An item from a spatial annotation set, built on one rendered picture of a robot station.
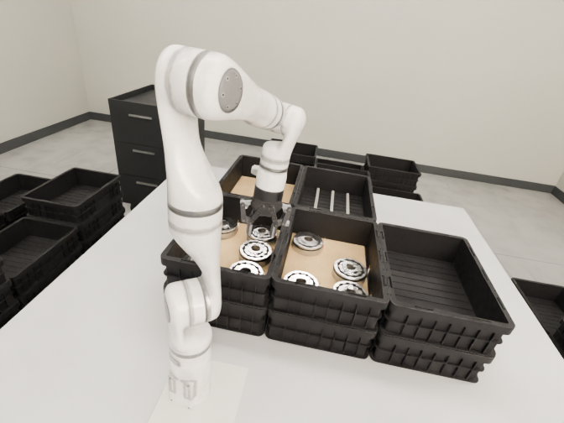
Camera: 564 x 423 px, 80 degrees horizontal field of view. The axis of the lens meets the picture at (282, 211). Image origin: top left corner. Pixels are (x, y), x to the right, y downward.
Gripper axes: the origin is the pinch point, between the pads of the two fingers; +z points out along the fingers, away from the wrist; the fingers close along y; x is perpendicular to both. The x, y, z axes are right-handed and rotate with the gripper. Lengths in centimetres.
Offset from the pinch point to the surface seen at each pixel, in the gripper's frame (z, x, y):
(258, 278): 6.5, -11.5, -0.6
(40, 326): 34, -6, -56
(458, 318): 3, -26, 47
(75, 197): 58, 104, -89
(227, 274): 7.8, -9.2, -8.1
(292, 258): 15.4, 8.6, 13.4
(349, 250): 13.8, 13.5, 34.3
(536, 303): 60, 41, 170
